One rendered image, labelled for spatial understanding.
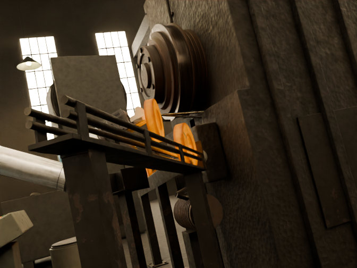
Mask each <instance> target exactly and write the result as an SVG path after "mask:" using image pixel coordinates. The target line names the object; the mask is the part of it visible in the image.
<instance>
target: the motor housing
mask: <svg viewBox="0 0 357 268"><path fill-rule="evenodd" d="M207 198H208V203H209V208H210V212H211V217H212V221H213V224H214V229H215V228H217V227H218V226H219V224H220V223H221V221H222V218H223V208H222V206H221V204H220V202H219V201H218V199H216V198H215V197H214V196H212V195H209V194H207ZM173 214H174V218H175V220H176V222H177V223H178V224H179V225H180V226H182V227H184V228H187V229H188V230H185V231H182V236H183V240H184V245H185V250H186V254H187V258H188V262H189V267H190V268H205V266H204V263H203V258H202V253H201V249H200V244H199V239H198V235H197V230H196V226H195V222H194V218H193V213H192V208H191V204H190V200H183V199H178V200H177V201H176V203H175V205H174V209H173Z"/></svg>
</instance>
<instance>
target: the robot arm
mask: <svg viewBox="0 0 357 268"><path fill-rule="evenodd" d="M134 110H135V114H134V115H133V116H131V117H130V116H129V115H128V114H127V112H126V111H124V110H122V109H119V110H117V111H116V112H114V113H112V114H111V115H113V116H115V117H118V118H120V119H122V120H125V121H127V122H130V123H132V124H135V125H137V126H139V127H142V126H143V125H145V124H146V119H145V113H144V109H143V108H141V107H140V106H137V107H136V108H135V109H134ZM102 122H104V123H107V124H110V125H113V126H115V127H118V128H121V129H123V130H126V131H129V132H134V131H133V130H131V129H128V128H125V127H123V126H120V125H118V124H115V123H112V122H109V121H107V120H103V121H102ZM96 129H97V128H96ZM98 129H99V128H98ZM99 130H102V129H99ZM102 131H105V130H102ZM106 132H108V131H106ZM109 133H112V132H109ZM112 134H114V135H117V134H115V133H112ZM89 136H90V137H93V138H97V139H101V140H105V141H109V142H112V143H113V140H112V139H108V138H105V137H101V136H98V135H94V134H91V133H89ZM118 136H120V135H118ZM121 137H123V136H121ZM120 145H123V146H127V147H131V148H135V149H137V148H136V147H135V146H133V145H129V144H126V143H122V142H120ZM58 158H59V161H60V162H58V161H54V160H50V159H47V158H43V157H40V156H36V155H32V154H28V153H24V152H20V151H18V150H13V149H10V148H6V147H2V146H0V174H1V175H5V176H8V177H12V178H16V179H20V180H24V181H27V182H32V183H36V184H39V185H43V186H46V187H51V188H55V189H58V190H62V191H64V192H67V187H66V182H65V176H64V170H63V164H62V159H61V158H60V155H59V156H58Z"/></svg>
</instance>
